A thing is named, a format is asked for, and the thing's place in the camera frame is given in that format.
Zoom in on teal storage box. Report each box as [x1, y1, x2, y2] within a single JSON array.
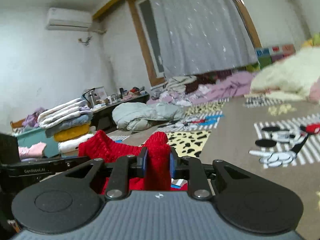
[[15, 128, 59, 158]]

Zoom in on light grey puffy jacket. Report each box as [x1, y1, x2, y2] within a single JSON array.
[[118, 103, 185, 132]]

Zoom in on dark low side table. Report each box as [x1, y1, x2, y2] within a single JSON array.
[[91, 93, 150, 133]]

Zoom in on white printed folded garment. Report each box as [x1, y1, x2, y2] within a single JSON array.
[[58, 133, 94, 153]]

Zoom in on light blue folded garment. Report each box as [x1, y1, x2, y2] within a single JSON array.
[[45, 114, 93, 138]]

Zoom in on mustard yellow folded sweater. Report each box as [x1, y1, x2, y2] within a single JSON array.
[[54, 122, 91, 142]]

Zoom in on striped white folded blanket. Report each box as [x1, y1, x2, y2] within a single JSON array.
[[37, 98, 92, 129]]

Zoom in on purple crumpled sheet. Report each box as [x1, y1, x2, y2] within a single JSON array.
[[147, 71, 254, 107]]

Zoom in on cartoon mouse bed blanket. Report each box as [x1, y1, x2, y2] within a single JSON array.
[[122, 99, 319, 239]]

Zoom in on grey starry curtain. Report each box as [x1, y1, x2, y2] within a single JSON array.
[[150, 0, 258, 78]]

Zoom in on colourful foam mat box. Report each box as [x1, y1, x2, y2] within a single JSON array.
[[245, 44, 296, 72]]

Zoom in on cream white duvet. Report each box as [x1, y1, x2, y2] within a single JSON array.
[[250, 47, 319, 104]]

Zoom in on wooden window frame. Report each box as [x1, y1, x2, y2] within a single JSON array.
[[92, 0, 261, 87]]

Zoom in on white wall air conditioner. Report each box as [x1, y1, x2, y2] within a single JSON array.
[[46, 8, 92, 31]]

